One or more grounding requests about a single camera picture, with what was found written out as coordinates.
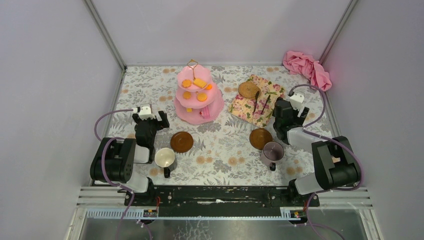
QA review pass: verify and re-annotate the brown saucer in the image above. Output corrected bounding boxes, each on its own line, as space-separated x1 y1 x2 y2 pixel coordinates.
249 128 273 150
170 131 194 153

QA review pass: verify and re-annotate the pink three-tier cake stand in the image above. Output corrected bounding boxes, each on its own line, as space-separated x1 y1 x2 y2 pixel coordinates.
173 59 225 125

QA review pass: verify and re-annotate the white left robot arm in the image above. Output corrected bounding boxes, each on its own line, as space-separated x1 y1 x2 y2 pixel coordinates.
89 106 170 206

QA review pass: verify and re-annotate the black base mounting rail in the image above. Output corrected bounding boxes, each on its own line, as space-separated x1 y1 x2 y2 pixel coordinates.
124 185 320 218

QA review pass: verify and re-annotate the brown saucer left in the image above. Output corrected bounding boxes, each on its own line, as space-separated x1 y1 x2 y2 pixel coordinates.
170 131 194 153

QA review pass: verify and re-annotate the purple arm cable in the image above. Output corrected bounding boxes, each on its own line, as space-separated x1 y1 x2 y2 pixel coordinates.
287 84 365 240
94 108 140 240

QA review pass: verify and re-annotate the floral rectangular serving tray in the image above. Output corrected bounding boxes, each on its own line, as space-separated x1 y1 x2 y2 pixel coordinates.
228 74 285 128

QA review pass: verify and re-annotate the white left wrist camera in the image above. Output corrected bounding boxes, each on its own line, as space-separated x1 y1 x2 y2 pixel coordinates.
133 104 156 121

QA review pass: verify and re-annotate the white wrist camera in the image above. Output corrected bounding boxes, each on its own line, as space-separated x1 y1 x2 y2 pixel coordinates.
133 104 156 121
289 93 305 118

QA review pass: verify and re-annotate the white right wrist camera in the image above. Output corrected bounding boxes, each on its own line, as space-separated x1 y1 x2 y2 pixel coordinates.
289 93 305 118

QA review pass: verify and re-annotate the crumpled pink cloth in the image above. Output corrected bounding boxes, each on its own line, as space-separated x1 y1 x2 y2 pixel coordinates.
282 50 333 92

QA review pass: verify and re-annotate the pink cake slice toy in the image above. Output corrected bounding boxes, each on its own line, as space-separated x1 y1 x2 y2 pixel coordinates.
199 108 211 120

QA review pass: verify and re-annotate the cream mug black handle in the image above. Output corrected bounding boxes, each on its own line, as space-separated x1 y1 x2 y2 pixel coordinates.
154 147 178 179

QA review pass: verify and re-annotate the round orange cookie toy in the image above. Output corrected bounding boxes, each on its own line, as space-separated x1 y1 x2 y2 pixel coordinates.
182 91 192 100

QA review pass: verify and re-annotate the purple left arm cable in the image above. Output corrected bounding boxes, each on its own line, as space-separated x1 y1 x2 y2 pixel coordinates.
94 108 140 240

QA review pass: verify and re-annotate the small orange cookie toy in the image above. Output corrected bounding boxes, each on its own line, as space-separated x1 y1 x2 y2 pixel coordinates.
196 93 208 102

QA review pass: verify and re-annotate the round woven brown coaster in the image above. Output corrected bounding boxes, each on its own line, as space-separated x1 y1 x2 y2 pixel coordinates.
238 81 261 99

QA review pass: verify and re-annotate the floral tablecloth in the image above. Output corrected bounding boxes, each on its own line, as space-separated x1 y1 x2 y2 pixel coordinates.
108 66 332 186

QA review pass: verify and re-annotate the orange flower cookie toy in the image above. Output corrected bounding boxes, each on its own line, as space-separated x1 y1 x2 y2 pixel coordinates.
181 79 192 88

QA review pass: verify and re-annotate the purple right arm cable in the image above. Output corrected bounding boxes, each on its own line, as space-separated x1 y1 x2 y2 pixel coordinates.
287 84 365 240

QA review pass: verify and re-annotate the brown saucer right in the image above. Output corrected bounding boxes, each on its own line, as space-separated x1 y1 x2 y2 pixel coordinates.
249 128 273 150

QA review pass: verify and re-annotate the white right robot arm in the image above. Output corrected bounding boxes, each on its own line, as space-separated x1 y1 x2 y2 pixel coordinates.
272 97 362 206

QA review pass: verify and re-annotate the mauve mug black handle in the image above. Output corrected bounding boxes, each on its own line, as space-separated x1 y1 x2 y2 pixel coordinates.
260 141 285 172

